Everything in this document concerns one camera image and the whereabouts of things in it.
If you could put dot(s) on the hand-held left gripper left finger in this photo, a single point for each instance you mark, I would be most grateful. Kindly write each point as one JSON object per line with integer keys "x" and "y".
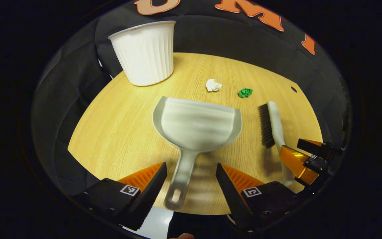
{"x": 148, "y": 196}

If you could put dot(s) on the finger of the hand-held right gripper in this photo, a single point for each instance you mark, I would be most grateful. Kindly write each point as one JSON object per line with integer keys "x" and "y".
{"x": 313, "y": 146}
{"x": 295, "y": 162}

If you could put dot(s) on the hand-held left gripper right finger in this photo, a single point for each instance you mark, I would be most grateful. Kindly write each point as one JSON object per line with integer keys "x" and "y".
{"x": 230, "y": 196}

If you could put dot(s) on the small white broom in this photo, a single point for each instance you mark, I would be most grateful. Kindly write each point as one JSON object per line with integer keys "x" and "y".
{"x": 275, "y": 122}

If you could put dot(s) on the grey plastic dustpan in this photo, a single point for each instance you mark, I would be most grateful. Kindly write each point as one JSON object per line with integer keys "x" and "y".
{"x": 197, "y": 126}

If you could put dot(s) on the green paper ball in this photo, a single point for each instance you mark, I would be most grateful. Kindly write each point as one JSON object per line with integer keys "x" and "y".
{"x": 245, "y": 93}

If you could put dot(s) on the white paper ball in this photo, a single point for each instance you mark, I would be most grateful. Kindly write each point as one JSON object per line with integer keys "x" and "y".
{"x": 213, "y": 85}

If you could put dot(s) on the white ribbed garbage bin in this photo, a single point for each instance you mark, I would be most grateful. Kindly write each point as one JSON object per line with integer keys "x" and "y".
{"x": 148, "y": 53}

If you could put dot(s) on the wooden desktop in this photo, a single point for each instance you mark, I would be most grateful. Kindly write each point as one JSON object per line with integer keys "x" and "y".
{"x": 118, "y": 132}

